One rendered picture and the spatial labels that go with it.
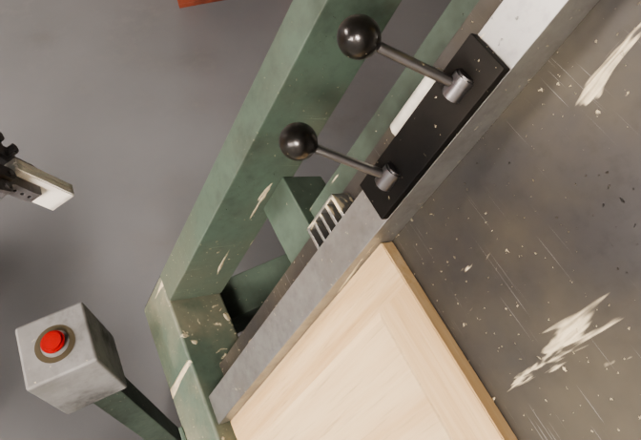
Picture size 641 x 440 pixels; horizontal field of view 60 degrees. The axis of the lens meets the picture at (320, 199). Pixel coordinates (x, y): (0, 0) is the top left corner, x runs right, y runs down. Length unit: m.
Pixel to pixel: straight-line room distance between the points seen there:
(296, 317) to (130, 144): 1.87
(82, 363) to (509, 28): 0.84
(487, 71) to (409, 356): 0.31
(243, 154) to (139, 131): 1.78
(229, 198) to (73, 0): 2.58
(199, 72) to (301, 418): 2.14
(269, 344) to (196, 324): 0.29
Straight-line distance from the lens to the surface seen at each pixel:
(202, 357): 1.04
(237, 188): 0.85
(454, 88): 0.52
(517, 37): 0.51
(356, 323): 0.69
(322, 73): 0.75
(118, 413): 1.42
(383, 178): 0.57
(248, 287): 1.19
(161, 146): 2.49
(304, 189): 0.88
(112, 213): 2.35
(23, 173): 0.58
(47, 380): 1.07
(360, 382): 0.71
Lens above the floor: 1.87
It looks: 57 degrees down
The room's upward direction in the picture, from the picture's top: straight up
